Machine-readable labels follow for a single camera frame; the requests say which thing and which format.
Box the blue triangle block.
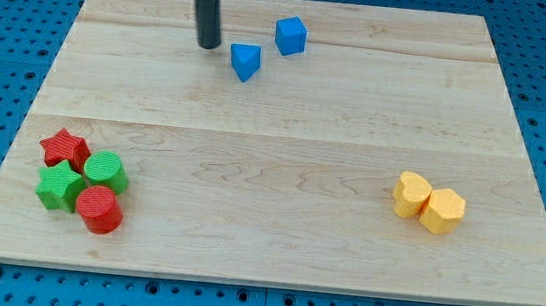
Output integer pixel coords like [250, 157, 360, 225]
[230, 43, 262, 83]

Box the yellow heart block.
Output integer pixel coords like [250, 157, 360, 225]
[392, 171, 432, 218]

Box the light wooden board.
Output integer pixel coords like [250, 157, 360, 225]
[0, 0, 546, 306]

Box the blue cube block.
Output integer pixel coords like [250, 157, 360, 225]
[275, 17, 308, 56]

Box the green cylinder block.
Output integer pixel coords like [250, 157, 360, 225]
[83, 151, 129, 194]

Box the yellow hexagon block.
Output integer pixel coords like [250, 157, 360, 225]
[418, 188, 466, 235]

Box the red cylinder block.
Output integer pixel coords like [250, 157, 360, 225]
[76, 185, 123, 234]

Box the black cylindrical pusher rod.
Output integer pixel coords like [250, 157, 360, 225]
[194, 0, 221, 50]

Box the red star block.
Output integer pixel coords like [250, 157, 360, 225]
[40, 128, 91, 174]

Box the green star block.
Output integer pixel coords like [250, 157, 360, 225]
[35, 160, 87, 213]

